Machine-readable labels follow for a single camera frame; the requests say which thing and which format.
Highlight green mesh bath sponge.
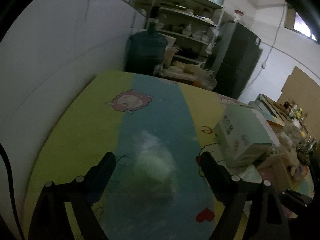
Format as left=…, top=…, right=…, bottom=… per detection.
left=131, top=131, right=177, bottom=198

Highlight colourful cartoon tablecloth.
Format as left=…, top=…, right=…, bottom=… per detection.
left=22, top=70, right=315, bottom=240

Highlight white plastic bag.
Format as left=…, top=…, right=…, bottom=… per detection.
left=170, top=61, right=217, bottom=90

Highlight orange rimmed cardboard tray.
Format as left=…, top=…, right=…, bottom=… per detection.
left=266, top=124, right=310, bottom=188

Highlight cardboard sheet on wall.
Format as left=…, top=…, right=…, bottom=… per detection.
left=277, top=67, right=320, bottom=140

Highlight green white carton box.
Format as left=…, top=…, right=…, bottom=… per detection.
left=214, top=105, right=280, bottom=167

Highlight wooden kitchen counter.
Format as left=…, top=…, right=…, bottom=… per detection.
left=248, top=94, right=314, bottom=137

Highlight black refrigerator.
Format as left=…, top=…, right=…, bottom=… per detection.
left=205, top=22, right=261, bottom=99

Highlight black cable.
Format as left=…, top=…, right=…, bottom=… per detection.
left=0, top=143, right=26, bottom=240

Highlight glass jar on fridge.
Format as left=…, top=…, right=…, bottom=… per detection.
left=233, top=9, right=244, bottom=23

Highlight blue water jug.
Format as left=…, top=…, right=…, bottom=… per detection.
left=124, top=6, right=168, bottom=75

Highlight metal shelving unit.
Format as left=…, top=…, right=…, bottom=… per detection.
left=147, top=0, right=225, bottom=68

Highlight floral tissue box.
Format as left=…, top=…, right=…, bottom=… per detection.
left=257, top=154, right=299, bottom=192

